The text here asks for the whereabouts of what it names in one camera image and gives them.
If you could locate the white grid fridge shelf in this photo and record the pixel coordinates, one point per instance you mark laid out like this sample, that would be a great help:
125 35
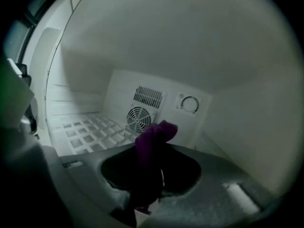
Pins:
95 134

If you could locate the purple cloth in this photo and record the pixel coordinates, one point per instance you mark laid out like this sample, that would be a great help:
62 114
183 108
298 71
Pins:
152 146

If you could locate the white fan vent cover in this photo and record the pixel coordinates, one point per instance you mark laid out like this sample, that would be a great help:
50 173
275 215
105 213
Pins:
142 113

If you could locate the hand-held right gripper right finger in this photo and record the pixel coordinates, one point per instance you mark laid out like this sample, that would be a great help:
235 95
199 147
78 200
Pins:
183 170

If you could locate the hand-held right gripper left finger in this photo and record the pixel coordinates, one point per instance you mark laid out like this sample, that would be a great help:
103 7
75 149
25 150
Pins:
118 167

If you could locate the white mini fridge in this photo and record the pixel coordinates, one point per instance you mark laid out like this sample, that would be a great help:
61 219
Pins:
166 44

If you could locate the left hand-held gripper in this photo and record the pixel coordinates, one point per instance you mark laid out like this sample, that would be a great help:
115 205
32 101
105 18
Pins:
19 91

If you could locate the round thermostat dial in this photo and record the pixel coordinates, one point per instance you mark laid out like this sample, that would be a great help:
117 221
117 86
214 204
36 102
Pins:
189 104

